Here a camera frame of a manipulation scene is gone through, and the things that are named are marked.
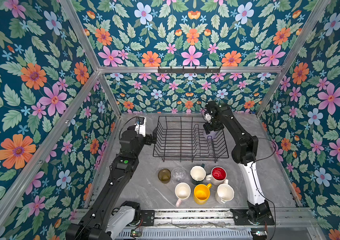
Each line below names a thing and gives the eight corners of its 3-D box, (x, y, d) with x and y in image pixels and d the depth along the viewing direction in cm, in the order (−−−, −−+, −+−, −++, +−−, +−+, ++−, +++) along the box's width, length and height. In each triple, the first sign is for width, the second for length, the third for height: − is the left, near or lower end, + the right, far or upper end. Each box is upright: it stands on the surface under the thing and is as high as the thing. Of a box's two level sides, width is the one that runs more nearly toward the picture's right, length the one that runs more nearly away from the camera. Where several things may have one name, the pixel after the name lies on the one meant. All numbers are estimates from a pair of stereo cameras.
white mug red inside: (206, 186, 86) (208, 180, 79) (204, 172, 91) (206, 166, 85) (224, 186, 86) (228, 180, 79) (222, 172, 91) (225, 166, 85)
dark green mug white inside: (190, 189, 85) (191, 183, 76) (189, 170, 92) (190, 163, 83) (204, 189, 85) (207, 183, 76) (203, 170, 92) (205, 163, 83)
